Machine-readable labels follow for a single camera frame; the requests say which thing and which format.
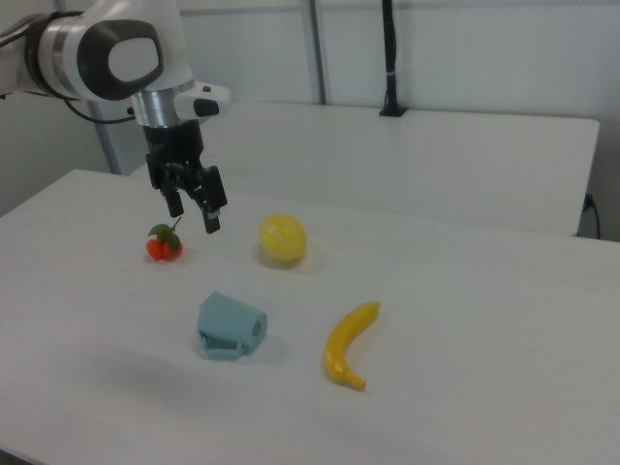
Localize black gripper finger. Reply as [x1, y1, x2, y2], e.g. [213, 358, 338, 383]
[182, 164, 229, 235]
[162, 167, 185, 218]

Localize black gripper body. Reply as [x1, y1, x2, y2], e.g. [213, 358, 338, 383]
[142, 119, 204, 191]

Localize light blue mug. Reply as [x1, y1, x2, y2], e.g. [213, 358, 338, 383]
[196, 291, 268, 361]

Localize orange tangerines with leaves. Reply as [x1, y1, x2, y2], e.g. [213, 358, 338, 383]
[145, 216, 184, 262]

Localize yellow ribbed melon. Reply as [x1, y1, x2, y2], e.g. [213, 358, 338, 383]
[259, 213, 308, 265]

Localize white rear table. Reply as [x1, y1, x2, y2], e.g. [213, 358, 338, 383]
[128, 100, 602, 238]

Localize yellow banana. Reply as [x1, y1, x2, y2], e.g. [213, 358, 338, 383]
[323, 300, 382, 390]

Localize black pole with clamp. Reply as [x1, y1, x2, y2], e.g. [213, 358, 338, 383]
[378, 0, 409, 118]

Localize black power cable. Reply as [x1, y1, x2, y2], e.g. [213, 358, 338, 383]
[583, 193, 603, 240]

